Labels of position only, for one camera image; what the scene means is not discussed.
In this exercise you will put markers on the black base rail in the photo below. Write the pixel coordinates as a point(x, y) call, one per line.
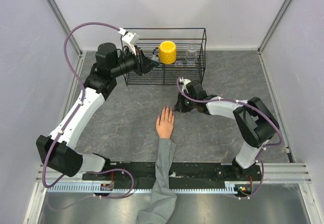
point(143, 175)

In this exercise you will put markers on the black wire dish rack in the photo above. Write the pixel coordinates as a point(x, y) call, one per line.
point(167, 74)

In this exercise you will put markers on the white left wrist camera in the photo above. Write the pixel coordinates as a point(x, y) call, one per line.
point(130, 39)

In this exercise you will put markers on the small clear glass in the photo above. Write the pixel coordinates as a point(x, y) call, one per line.
point(178, 63)

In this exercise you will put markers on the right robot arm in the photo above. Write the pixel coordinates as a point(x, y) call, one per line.
point(258, 127)

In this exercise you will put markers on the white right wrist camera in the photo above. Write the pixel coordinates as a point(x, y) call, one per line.
point(182, 84)

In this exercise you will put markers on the grey sleeved forearm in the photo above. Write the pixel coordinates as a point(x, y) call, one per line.
point(162, 199)

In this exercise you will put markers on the glitter nail polish bottle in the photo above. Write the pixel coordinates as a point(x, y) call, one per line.
point(155, 58)

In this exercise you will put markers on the yellow mug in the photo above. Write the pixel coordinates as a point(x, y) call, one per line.
point(167, 52)

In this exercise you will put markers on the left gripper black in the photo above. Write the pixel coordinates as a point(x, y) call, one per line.
point(144, 64)

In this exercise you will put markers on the person's left hand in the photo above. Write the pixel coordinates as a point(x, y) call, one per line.
point(165, 123)

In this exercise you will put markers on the clear upturned glass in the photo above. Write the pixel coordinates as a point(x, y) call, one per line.
point(191, 55)

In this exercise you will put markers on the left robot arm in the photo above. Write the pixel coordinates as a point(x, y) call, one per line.
point(57, 149)

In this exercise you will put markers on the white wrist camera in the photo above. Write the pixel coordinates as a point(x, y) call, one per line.
point(130, 39)
point(182, 84)

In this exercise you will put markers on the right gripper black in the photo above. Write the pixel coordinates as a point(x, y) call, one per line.
point(179, 107)

